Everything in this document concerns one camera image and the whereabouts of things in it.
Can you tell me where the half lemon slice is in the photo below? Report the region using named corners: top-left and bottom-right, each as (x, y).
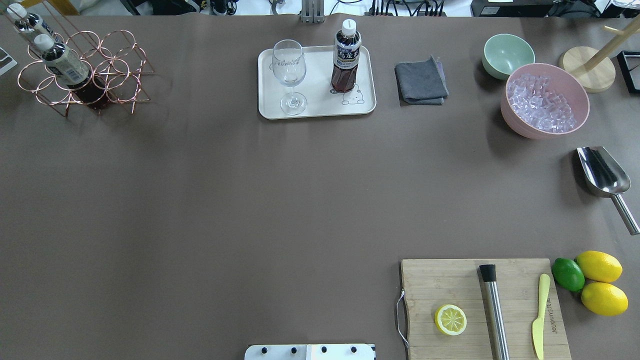
top-left (434, 304), bottom-right (467, 337)

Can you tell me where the clear wine glass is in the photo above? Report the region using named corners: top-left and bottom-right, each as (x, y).
top-left (271, 39), bottom-right (307, 116)

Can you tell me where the bamboo cutting board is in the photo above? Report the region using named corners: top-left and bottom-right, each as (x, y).
top-left (400, 259), bottom-right (551, 360)

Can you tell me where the tea bottle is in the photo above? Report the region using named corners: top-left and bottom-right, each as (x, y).
top-left (6, 3), bottom-right (64, 51)
top-left (34, 34), bottom-right (110, 110)
top-left (330, 18), bottom-right (362, 93)

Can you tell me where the wooden cup tree stand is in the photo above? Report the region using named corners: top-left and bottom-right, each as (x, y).
top-left (558, 16), bottom-right (640, 93)

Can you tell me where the yellow lemon upper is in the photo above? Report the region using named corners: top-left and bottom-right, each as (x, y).
top-left (574, 250), bottom-right (623, 283)

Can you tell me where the black glass rack tray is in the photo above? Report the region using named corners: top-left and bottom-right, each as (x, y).
top-left (617, 50), bottom-right (640, 95)

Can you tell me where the green lime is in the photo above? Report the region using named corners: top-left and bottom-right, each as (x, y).
top-left (551, 257), bottom-right (586, 293)

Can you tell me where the steel ice scoop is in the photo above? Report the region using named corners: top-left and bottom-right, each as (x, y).
top-left (576, 146), bottom-right (640, 236)

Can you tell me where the pink bowl with ice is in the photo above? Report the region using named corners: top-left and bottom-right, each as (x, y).
top-left (500, 63), bottom-right (590, 140)

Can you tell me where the green empty bowl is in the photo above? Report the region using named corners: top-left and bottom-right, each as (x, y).
top-left (482, 33), bottom-right (536, 80)

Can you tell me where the grey folded cloth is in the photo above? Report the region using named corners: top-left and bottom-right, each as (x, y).
top-left (394, 55), bottom-right (450, 106)

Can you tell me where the cream rabbit tray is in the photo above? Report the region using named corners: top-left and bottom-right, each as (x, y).
top-left (257, 45), bottom-right (377, 120)

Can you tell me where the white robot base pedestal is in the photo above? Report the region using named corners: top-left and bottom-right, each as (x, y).
top-left (244, 342), bottom-right (377, 360)

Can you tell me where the copper wire bottle basket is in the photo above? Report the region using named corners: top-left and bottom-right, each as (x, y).
top-left (1, 0), bottom-right (155, 117)

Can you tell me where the steel muddler black tip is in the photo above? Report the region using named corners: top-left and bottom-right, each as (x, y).
top-left (478, 264), bottom-right (511, 360)

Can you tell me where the yellow plastic knife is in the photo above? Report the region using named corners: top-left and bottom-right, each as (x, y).
top-left (531, 273), bottom-right (551, 360)

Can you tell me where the yellow lemon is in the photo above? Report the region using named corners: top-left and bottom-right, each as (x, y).
top-left (580, 282), bottom-right (629, 317)
top-left (574, 250), bottom-right (623, 283)

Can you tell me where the yellow lemon lower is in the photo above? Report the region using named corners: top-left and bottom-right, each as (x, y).
top-left (580, 282), bottom-right (629, 317)

